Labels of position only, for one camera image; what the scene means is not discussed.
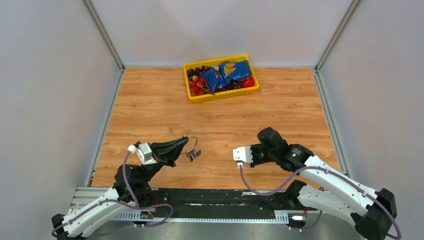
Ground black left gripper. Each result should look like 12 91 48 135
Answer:
139 136 189 185

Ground large metal keyring with keys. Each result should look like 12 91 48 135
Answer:
185 136 202 163

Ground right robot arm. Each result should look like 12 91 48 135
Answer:
233 127 402 240

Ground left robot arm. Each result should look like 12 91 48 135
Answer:
51 135 191 240

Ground red tomato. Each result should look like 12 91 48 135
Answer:
241 76 255 88

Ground red strawberries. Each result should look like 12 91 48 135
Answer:
188 75 209 96

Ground dark grape bunch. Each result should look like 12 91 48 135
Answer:
186 65 212 79

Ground blue snack bag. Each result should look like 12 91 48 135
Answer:
200 60 253 93

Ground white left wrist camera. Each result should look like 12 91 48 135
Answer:
127 142 158 166

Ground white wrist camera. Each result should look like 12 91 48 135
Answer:
127 142 158 166
232 145 253 168

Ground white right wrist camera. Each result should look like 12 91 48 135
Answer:
232 145 253 168

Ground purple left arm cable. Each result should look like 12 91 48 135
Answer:
51 151 174 238

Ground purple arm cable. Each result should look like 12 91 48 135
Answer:
51 151 174 238
238 164 402 240

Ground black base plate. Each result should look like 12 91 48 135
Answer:
135 188 305 220

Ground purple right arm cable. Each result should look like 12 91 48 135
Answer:
238 164 402 240

